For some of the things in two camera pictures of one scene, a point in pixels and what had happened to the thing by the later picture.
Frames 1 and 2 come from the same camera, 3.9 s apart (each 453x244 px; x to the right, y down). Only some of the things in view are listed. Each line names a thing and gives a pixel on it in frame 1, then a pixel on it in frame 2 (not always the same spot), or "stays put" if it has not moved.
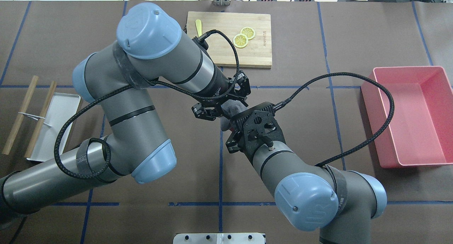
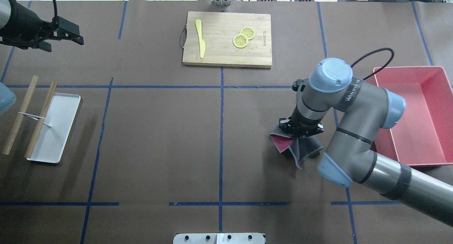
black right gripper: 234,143 → 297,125
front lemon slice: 240,40 stays put
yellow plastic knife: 198,24 stays put
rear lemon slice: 249,32 stays put
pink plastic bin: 421,131 stays put
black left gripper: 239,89 → 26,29
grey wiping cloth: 230,108 → 303,148
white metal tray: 62,105 stays put
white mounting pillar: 219,238 stays put
